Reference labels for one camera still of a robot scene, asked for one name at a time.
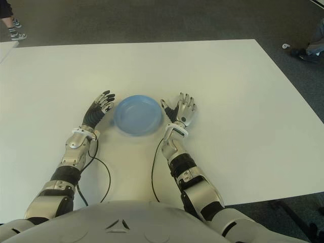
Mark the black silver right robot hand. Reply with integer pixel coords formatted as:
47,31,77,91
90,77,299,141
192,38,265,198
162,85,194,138
160,92,198,126

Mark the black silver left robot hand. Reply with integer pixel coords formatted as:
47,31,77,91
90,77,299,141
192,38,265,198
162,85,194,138
81,89,116,127

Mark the light blue round plate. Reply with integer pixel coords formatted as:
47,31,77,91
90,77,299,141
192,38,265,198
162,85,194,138
113,94,162,138

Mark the white neighbouring table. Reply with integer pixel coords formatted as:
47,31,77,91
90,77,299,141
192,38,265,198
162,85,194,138
0,41,20,63

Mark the grey robot torso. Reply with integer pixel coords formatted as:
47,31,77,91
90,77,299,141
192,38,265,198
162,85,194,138
0,199,269,243

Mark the person in striped socks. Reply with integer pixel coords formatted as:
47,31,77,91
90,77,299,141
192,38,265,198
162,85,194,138
0,0,27,42

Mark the person beside table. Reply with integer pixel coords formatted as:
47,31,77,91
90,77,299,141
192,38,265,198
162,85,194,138
290,25,324,64

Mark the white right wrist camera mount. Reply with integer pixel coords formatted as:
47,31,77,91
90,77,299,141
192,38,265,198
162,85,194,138
165,123,189,136

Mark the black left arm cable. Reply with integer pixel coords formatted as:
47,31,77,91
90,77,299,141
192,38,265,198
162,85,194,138
77,138,112,205

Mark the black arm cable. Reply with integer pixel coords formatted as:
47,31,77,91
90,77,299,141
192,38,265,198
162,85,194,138
77,138,112,205
150,136,168,203

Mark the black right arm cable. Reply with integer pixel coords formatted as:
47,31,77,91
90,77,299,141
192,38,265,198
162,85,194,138
150,136,168,203

